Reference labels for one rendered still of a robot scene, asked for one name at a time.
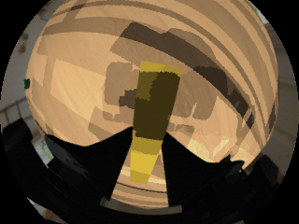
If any yellow bar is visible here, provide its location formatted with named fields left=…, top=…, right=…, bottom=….
left=130, top=61, right=182, bottom=184

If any small green block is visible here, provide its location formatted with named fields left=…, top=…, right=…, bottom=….
left=23, top=78, right=31, bottom=91

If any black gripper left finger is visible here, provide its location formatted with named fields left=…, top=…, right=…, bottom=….
left=44, top=127, right=134, bottom=201

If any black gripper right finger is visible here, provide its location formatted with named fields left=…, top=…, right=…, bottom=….
left=161, top=132, right=246, bottom=208

